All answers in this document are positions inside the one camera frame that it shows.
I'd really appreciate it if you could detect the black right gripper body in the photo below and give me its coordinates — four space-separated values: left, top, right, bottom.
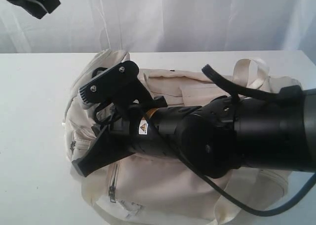
108 97 205 161

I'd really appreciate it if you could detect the cream fabric duffel bag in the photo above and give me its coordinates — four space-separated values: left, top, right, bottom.
63 49 290 225

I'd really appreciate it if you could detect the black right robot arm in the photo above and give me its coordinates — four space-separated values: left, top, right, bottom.
73 86 316 179

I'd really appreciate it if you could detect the white backdrop curtain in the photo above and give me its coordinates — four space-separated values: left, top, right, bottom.
0 0 316 54

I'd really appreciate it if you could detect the white paper label tag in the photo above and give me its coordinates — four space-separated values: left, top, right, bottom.
118 200 144 224

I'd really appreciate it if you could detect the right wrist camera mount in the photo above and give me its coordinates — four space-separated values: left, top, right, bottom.
78 60 153 109

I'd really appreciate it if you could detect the black cable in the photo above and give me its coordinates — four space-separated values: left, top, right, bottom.
158 64 316 217

